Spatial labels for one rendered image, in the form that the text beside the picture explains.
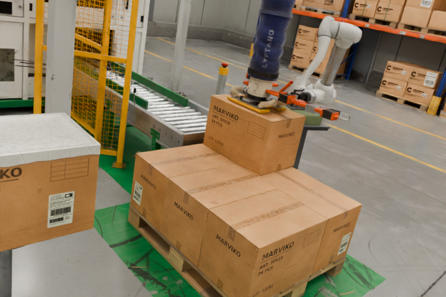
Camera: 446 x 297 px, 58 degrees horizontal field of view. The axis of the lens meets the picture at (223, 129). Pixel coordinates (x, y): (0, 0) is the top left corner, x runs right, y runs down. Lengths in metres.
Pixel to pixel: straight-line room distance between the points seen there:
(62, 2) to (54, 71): 0.50
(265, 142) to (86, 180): 1.36
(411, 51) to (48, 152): 10.45
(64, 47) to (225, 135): 1.36
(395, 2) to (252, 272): 8.79
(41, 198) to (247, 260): 1.04
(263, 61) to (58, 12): 1.49
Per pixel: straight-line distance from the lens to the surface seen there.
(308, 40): 11.32
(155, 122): 3.42
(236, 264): 2.22
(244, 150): 2.85
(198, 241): 2.42
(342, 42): 3.29
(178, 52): 6.40
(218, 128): 3.00
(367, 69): 11.81
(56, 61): 3.24
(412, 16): 10.09
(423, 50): 11.33
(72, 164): 1.69
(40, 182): 1.68
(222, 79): 3.96
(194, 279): 2.61
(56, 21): 3.19
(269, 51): 2.80
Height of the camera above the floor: 1.68
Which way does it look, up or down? 19 degrees down
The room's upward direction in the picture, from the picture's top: 10 degrees clockwise
